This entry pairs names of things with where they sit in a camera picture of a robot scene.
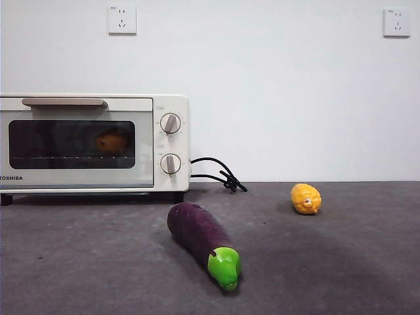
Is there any beige oven knob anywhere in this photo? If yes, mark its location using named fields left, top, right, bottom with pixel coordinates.
left=159, top=152, right=182, bottom=176
left=159, top=112, right=182, bottom=135

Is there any white wall socket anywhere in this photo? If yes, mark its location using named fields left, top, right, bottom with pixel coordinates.
left=383, top=8, right=411, bottom=39
left=108, top=5, right=138, bottom=36

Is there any purple eggplant with green stem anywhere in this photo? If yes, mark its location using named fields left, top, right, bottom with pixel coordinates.
left=167, top=201, right=243, bottom=291

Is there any brown potato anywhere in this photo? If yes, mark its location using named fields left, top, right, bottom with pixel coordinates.
left=94, top=128, right=131, bottom=156

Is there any black power cable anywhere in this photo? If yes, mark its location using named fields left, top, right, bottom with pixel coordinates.
left=190, top=157, right=249, bottom=193

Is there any white glass oven door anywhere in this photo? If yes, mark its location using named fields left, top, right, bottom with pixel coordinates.
left=0, top=96, right=156, bottom=190

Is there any yellow corn cob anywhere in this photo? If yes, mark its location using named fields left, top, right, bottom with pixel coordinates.
left=290, top=182, right=323, bottom=216

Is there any metal wire oven rack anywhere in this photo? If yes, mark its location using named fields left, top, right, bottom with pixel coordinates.
left=11, top=154, right=135, bottom=161

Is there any white toaster oven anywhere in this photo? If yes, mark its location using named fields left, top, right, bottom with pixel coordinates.
left=0, top=94, right=191, bottom=206

